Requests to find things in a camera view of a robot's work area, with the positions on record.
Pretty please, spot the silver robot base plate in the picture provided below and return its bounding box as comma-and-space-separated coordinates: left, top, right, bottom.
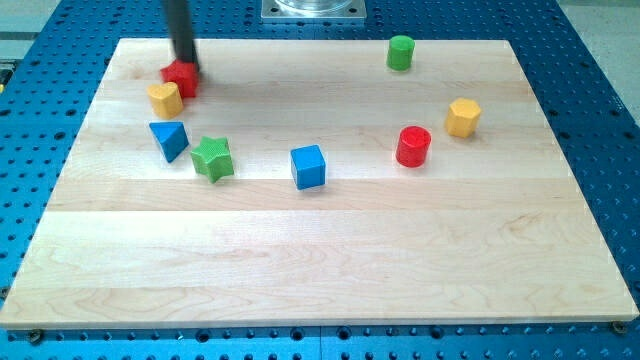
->
261, 0, 367, 21

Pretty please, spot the green cylinder block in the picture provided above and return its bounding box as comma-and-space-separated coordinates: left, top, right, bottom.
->
386, 35, 415, 71

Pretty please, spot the yellow heart block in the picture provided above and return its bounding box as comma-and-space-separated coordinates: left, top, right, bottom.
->
146, 82, 184, 119

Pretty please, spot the yellow hexagon block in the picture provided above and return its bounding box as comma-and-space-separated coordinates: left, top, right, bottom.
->
445, 98, 482, 138

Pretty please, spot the blue perforated metal table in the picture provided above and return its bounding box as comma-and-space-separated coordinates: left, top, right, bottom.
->
1, 1, 639, 359

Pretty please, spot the green star block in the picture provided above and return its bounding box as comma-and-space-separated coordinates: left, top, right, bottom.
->
190, 136, 235, 183

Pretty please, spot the blue cube block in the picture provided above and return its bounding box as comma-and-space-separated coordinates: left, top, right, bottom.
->
290, 144, 326, 190

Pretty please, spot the red cylinder block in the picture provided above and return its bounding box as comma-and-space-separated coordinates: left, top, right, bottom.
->
395, 126, 432, 168

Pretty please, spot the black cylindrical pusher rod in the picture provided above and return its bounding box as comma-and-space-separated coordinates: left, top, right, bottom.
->
161, 0, 199, 69

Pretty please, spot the blue triangle block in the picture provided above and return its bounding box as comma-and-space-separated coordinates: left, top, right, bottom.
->
149, 121, 189, 163

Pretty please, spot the red star block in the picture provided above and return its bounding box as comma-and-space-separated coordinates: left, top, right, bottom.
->
160, 60, 199, 98

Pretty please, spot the light wooden board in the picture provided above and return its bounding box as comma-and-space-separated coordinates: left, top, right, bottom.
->
1, 38, 638, 329

